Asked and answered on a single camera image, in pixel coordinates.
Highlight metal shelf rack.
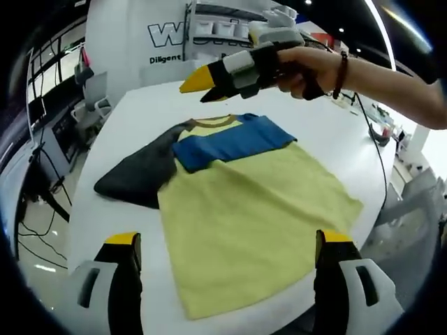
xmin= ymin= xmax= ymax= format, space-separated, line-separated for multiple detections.
xmin=184 ymin=0 xmax=302 ymax=50

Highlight dark red bead bracelet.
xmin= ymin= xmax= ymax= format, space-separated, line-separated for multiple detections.
xmin=331 ymin=51 xmax=350 ymax=101

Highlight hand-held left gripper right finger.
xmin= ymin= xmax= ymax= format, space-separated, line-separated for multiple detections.
xmin=313 ymin=228 xmax=403 ymax=335

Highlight grey bag with red strap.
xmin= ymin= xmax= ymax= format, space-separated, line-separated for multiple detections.
xmin=74 ymin=47 xmax=96 ymax=85

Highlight black floor cables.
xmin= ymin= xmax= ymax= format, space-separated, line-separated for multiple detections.
xmin=16 ymin=208 xmax=69 ymax=272

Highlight black laptop stand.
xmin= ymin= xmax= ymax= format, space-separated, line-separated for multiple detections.
xmin=30 ymin=142 xmax=71 ymax=223

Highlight grey mesh office chair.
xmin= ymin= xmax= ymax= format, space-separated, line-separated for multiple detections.
xmin=376 ymin=173 xmax=445 ymax=260

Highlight black curved object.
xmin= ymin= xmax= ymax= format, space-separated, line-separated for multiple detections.
xmin=366 ymin=124 xmax=390 ymax=148

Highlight yellow blue grey garment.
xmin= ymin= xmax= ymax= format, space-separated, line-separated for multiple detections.
xmin=94 ymin=113 xmax=365 ymax=320

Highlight white ceiling light strip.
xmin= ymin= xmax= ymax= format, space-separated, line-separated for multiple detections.
xmin=364 ymin=0 xmax=400 ymax=71

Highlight person's right hand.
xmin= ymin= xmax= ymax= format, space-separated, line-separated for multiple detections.
xmin=278 ymin=46 xmax=342 ymax=101

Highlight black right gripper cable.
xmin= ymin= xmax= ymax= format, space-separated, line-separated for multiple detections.
xmin=351 ymin=91 xmax=389 ymax=207

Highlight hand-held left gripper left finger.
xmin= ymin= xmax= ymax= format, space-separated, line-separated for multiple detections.
xmin=71 ymin=231 xmax=144 ymax=335

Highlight white storage bin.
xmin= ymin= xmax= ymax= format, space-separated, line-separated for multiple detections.
xmin=232 ymin=21 xmax=253 ymax=38
xmin=212 ymin=20 xmax=234 ymax=37
xmin=193 ymin=20 xmax=214 ymax=36

